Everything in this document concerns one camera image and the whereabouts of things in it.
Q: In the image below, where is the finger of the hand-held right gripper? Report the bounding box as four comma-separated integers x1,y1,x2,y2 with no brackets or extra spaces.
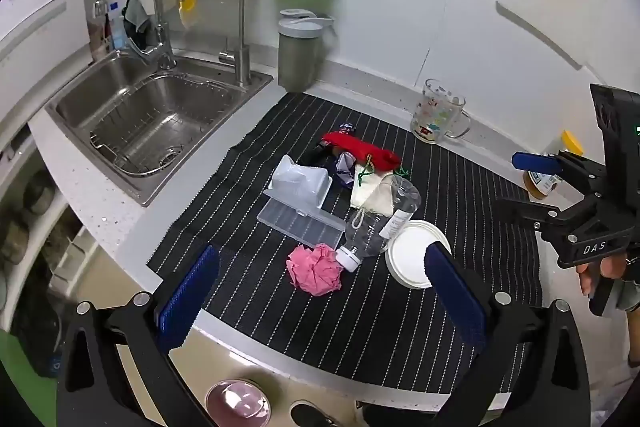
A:
511,150,608,198
492,198,572,233

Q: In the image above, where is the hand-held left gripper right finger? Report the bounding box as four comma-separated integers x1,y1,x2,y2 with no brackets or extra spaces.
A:
424,243,592,427

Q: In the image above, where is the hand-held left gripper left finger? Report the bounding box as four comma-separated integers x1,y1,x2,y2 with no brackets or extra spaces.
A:
56,243,221,427

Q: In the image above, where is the pink waste bin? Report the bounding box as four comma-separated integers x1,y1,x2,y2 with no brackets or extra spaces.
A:
205,378,272,427

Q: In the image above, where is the pink paper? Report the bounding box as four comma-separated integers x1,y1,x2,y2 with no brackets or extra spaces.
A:
286,243,345,297

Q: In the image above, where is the clear plastic box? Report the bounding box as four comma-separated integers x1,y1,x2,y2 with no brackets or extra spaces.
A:
269,154,333,210

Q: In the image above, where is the red cloth pouch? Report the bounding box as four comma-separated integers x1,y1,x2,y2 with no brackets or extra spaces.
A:
321,131,402,172

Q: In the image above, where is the person's right forearm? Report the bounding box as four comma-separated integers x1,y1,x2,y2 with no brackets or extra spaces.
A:
616,278,640,368

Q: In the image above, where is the person's right hand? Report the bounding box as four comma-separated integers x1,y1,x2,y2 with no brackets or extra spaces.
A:
575,252,631,298

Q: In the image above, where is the yellow-capped amber jar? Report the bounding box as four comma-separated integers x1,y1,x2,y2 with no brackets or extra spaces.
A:
522,129,585,200

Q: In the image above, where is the white round lid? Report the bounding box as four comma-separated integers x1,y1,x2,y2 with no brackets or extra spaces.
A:
385,220,453,290

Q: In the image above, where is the black white-striped mat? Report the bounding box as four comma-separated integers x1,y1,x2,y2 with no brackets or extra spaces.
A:
146,92,546,395

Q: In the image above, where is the clear plastic bottle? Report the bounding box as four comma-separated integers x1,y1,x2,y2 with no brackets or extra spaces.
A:
335,177,422,273

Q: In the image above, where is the printed glass mug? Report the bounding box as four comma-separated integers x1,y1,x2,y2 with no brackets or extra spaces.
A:
411,78,472,144

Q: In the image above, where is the beige cloth bag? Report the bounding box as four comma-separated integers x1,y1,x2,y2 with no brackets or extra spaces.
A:
350,172,401,215

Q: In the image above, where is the clear plastic tray lid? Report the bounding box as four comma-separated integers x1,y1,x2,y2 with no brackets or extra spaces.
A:
256,189,347,250

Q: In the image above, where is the white shelf unit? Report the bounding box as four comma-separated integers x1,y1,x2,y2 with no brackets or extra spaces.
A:
0,127,101,308

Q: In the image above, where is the purple white wrapper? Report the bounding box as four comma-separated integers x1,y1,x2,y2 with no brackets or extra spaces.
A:
334,152,357,188

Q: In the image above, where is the person's left black shoe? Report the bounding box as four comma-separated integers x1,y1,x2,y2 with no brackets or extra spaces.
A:
290,401,341,427

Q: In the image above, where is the green tall cabinet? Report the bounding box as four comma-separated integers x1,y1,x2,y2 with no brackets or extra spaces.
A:
0,332,57,427

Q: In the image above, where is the stainless steel sink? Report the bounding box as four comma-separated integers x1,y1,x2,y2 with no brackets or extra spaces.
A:
44,49,275,208

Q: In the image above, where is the grey lidded container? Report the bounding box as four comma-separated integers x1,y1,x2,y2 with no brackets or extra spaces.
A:
277,8,335,94

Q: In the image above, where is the tall chrome faucet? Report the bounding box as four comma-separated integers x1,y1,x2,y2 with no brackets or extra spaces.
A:
92,0,177,70

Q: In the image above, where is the brushed steel gooseneck faucet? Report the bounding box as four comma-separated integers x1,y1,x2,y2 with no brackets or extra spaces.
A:
179,0,252,88

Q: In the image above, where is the blue label bottle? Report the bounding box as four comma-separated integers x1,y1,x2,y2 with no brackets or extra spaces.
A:
105,2,126,50

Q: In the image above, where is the dark hanging cloth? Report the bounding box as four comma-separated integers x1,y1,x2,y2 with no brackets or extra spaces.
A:
124,0,151,30

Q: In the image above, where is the white appliance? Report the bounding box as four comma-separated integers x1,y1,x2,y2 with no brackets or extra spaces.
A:
0,0,93,148

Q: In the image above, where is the green string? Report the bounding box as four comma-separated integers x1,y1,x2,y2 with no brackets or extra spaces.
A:
356,156,411,188

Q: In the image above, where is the wire sink drain basket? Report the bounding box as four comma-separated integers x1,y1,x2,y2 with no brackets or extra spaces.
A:
90,104,202,178

